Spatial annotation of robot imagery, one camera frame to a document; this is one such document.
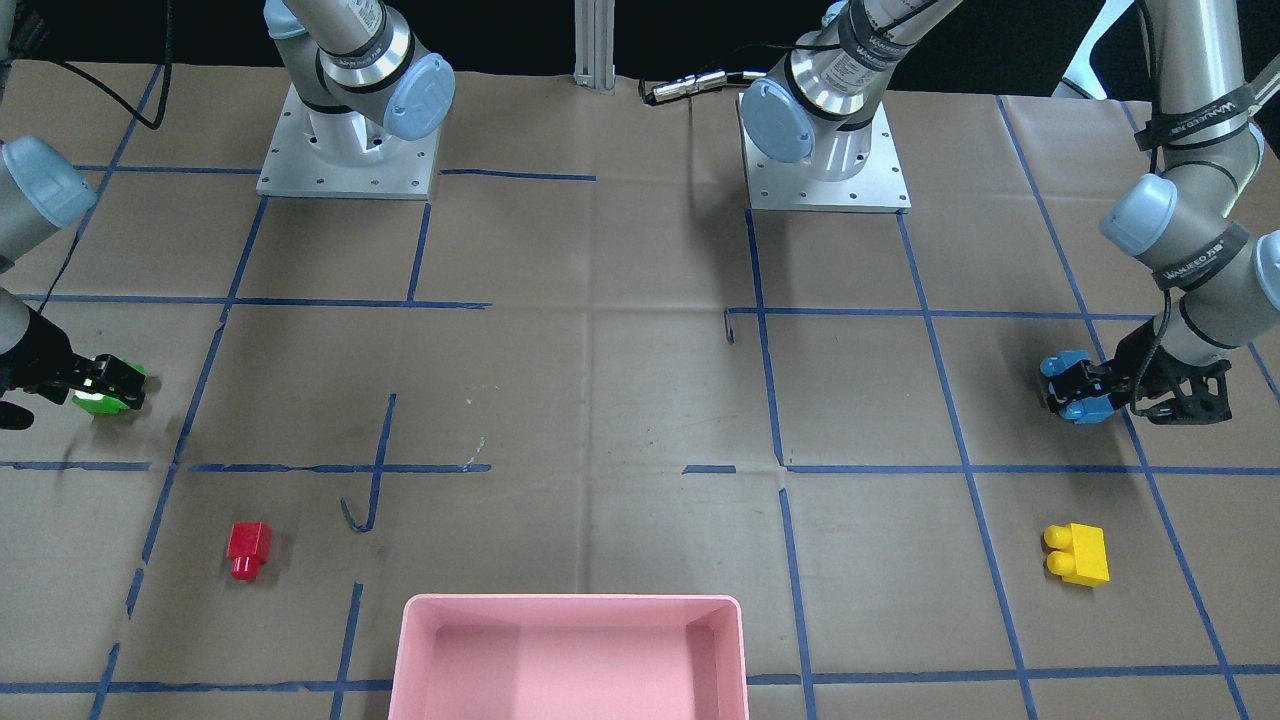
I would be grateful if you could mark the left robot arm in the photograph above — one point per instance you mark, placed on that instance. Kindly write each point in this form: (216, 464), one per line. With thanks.
(1219, 281)

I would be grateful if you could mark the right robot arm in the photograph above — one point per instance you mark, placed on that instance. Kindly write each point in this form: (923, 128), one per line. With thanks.
(341, 55)

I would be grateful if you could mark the green toy block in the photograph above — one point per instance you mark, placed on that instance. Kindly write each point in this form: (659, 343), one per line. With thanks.
(125, 394)

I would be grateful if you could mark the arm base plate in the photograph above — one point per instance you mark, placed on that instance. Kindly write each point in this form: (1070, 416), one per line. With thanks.
(315, 155)
(853, 171)

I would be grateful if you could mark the pink plastic box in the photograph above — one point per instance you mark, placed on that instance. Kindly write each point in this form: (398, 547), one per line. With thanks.
(570, 656)

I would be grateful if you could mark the blue toy block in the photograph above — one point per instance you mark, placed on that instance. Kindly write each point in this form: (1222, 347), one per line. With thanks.
(1077, 390)

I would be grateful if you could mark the red toy block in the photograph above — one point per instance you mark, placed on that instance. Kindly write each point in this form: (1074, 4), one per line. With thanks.
(248, 549)

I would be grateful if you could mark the aluminium frame post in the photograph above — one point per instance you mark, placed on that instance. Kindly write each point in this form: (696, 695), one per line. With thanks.
(593, 36)

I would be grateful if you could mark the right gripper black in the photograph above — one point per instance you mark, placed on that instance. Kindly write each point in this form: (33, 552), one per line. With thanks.
(38, 357)

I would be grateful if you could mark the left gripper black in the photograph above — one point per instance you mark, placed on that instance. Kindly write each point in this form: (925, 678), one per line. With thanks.
(1136, 366)

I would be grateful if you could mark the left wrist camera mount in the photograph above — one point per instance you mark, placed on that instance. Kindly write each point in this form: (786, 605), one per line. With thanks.
(1198, 395)

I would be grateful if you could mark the yellow toy block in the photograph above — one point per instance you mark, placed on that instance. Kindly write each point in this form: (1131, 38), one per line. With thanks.
(1076, 554)

